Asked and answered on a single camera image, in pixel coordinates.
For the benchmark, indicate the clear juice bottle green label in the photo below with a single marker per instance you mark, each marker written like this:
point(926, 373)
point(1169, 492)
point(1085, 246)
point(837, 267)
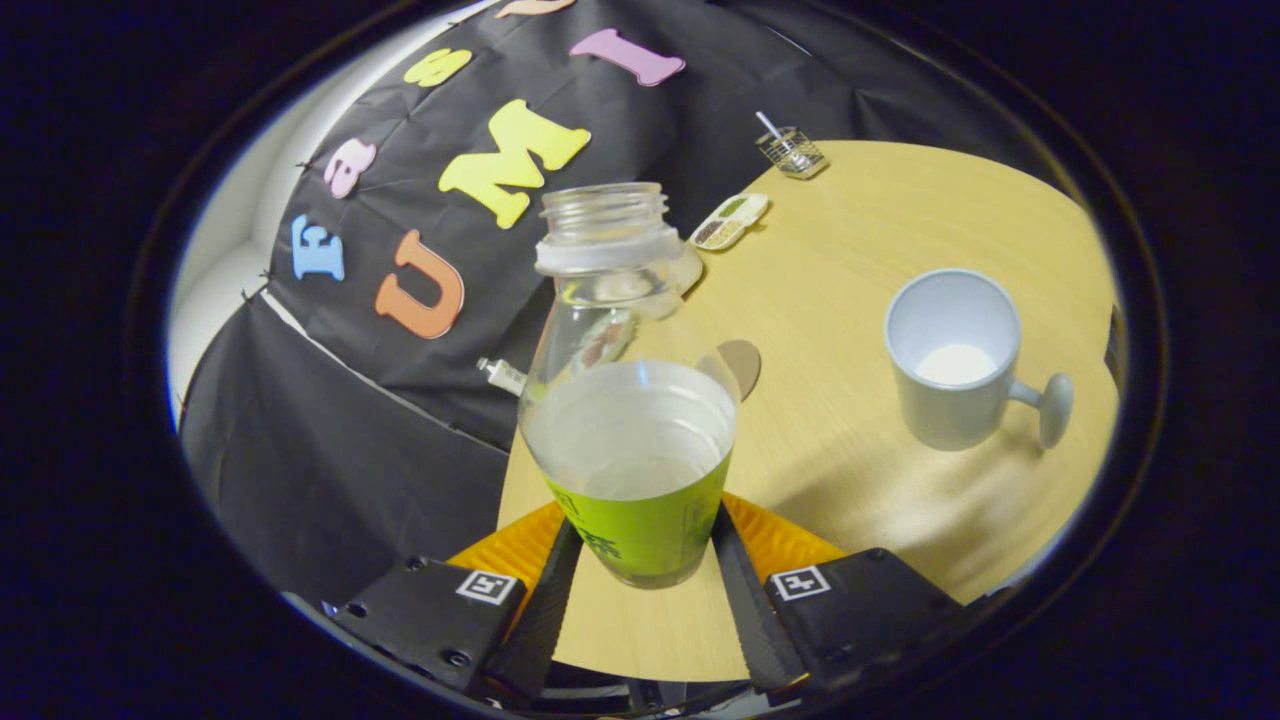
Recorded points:
point(640, 520)

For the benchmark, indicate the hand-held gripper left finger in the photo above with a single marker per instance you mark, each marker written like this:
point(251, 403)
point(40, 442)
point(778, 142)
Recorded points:
point(545, 610)

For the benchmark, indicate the white cup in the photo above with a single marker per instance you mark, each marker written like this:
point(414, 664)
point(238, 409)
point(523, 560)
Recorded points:
point(950, 360)

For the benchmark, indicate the white straw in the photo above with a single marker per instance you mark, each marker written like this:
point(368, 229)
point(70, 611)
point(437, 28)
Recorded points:
point(768, 123)

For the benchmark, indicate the round brown coaster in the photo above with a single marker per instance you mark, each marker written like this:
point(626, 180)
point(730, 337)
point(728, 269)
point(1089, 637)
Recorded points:
point(746, 365)

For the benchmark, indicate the white and green tube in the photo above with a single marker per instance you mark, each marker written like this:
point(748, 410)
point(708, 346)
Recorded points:
point(503, 376)

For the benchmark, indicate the white toaster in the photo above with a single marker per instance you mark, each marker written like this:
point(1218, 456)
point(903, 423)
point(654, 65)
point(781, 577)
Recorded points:
point(688, 270)

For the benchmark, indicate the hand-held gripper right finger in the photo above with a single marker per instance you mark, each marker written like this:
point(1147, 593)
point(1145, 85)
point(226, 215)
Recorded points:
point(745, 610)

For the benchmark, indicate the white divided dish of beans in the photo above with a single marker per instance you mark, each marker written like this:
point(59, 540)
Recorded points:
point(730, 220)

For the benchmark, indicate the wooden table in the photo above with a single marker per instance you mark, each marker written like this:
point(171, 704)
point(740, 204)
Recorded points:
point(850, 500)

